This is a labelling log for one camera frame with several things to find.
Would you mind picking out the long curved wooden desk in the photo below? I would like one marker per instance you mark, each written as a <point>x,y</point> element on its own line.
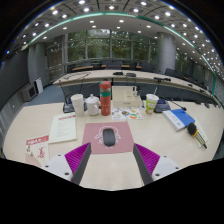
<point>100,76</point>

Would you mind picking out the black gooseneck microphone base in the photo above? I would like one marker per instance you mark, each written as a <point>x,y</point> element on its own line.
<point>68,107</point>

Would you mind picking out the red and white leaflet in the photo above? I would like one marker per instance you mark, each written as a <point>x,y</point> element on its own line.
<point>37,150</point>

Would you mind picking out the dark office chairs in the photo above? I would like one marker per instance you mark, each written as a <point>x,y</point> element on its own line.
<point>170,71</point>

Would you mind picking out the black computer mouse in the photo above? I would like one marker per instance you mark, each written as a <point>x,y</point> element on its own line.
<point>109,136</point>

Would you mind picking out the white paper cup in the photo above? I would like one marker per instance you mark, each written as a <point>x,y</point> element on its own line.
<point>78,105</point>

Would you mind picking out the pink printed mouse pad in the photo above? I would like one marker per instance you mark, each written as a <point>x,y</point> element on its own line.
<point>91,140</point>

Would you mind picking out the white printed paper sheet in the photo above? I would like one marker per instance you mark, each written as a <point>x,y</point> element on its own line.
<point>203,135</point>

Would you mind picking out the blue and white book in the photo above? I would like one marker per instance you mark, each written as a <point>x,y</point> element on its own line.
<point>178,118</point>

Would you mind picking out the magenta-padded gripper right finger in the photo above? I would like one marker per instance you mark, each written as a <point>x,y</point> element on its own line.
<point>146,158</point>

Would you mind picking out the colourful sticker sheet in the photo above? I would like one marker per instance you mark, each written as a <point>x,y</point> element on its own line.
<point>126,113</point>

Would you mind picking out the green-printed paper cup with straw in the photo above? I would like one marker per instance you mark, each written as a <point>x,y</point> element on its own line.
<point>151,104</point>

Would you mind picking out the white standing panel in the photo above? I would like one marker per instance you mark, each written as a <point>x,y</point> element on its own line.
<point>39,85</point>

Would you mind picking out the ceiling lights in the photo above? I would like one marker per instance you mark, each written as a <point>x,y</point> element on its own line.
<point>111,7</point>

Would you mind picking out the grey box appliance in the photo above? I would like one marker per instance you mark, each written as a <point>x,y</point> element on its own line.
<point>28,92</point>

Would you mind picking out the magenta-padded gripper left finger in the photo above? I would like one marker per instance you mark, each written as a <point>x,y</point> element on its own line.
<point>77,156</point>

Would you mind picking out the red bottle with green band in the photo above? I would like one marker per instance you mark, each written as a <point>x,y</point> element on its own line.
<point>105,98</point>

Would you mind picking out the white booklet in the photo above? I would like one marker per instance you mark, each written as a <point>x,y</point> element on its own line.
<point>62,127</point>

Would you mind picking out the dark conference microphone console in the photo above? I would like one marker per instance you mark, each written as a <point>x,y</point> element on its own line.
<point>162,106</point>

